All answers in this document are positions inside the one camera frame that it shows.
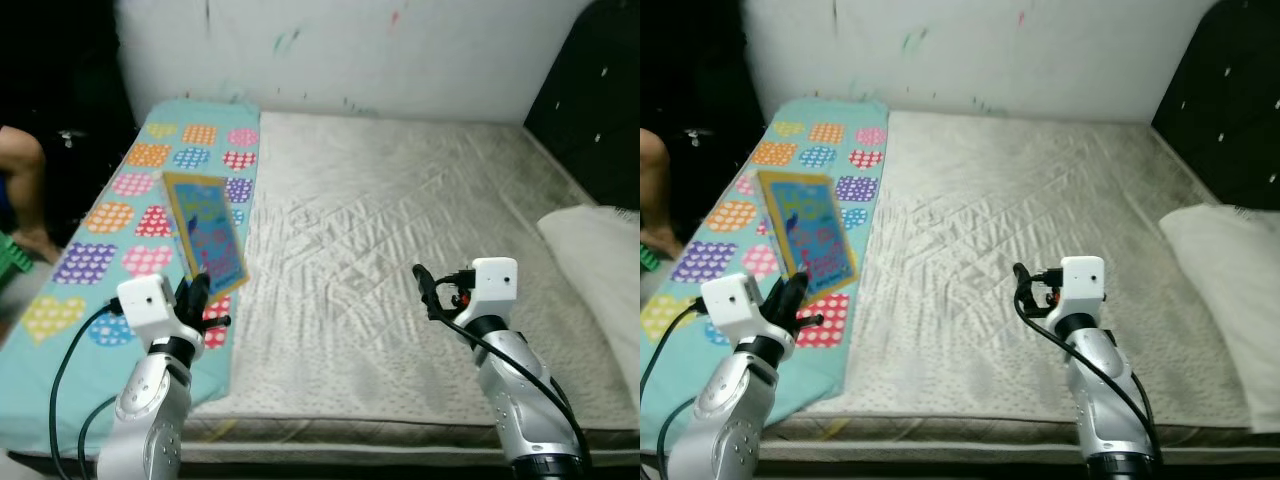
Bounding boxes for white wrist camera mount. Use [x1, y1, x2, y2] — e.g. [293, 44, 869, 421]
[699, 271, 770, 350]
[1059, 254, 1107, 317]
[114, 272, 182, 350]
[464, 256, 520, 322]

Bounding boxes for white quilted mattress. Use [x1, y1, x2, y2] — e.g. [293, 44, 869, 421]
[0, 110, 640, 467]
[780, 110, 1280, 463]

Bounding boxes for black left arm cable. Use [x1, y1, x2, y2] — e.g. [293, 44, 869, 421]
[47, 303, 122, 480]
[640, 298, 707, 480]

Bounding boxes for dark cabinet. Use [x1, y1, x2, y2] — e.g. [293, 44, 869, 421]
[0, 0, 137, 247]
[640, 0, 767, 242]

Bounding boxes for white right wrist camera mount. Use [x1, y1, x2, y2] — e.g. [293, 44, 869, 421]
[464, 256, 520, 322]
[1059, 254, 1107, 317]

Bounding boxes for person in black shorts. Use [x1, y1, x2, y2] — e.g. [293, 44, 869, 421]
[640, 129, 687, 262]
[0, 124, 62, 267]

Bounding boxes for how do you feel book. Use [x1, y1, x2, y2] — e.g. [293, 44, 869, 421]
[756, 169, 862, 297]
[159, 171, 252, 302]

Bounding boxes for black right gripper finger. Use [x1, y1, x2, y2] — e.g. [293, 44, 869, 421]
[412, 262, 442, 317]
[1011, 261, 1037, 312]

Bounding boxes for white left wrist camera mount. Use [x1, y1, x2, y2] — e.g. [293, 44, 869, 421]
[699, 271, 770, 350]
[114, 272, 182, 350]

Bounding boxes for dark tufted headboard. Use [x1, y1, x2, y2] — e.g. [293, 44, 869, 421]
[1149, 0, 1280, 212]
[522, 0, 640, 212]

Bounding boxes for teal sheet with colourful shapes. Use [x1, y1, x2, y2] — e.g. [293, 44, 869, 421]
[0, 97, 264, 457]
[640, 97, 892, 427]

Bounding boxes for white pillow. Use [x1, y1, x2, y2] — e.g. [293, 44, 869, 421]
[1157, 202, 1280, 437]
[537, 204, 640, 403]

